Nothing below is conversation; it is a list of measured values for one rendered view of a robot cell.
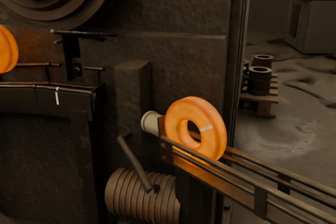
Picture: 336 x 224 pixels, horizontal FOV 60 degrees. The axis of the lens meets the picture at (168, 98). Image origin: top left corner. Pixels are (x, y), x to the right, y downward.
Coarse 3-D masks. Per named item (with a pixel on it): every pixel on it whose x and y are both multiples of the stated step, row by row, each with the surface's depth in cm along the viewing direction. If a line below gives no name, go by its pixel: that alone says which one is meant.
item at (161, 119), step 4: (160, 116) 68; (164, 116) 69; (160, 120) 68; (164, 120) 69; (160, 124) 68; (164, 124) 69; (160, 128) 69; (164, 128) 69; (160, 132) 69; (164, 132) 70; (160, 140) 69; (160, 144) 70; (160, 148) 70; (160, 152) 70; (164, 152) 71; (160, 156) 71
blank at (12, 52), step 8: (0, 24) 87; (0, 32) 85; (8, 32) 87; (0, 40) 86; (8, 40) 85; (0, 48) 86; (8, 48) 86; (16, 48) 88; (0, 56) 87; (8, 56) 87; (16, 56) 89; (0, 64) 88; (8, 64) 88; (0, 72) 89
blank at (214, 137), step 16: (192, 96) 63; (176, 112) 64; (192, 112) 61; (208, 112) 58; (176, 128) 66; (208, 128) 59; (224, 128) 59; (192, 144) 65; (208, 144) 60; (224, 144) 60
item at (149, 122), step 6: (144, 114) 76; (150, 114) 76; (156, 114) 75; (144, 120) 75; (150, 120) 74; (156, 120) 72; (144, 126) 76; (150, 126) 73; (156, 126) 71; (150, 132) 75; (156, 132) 72
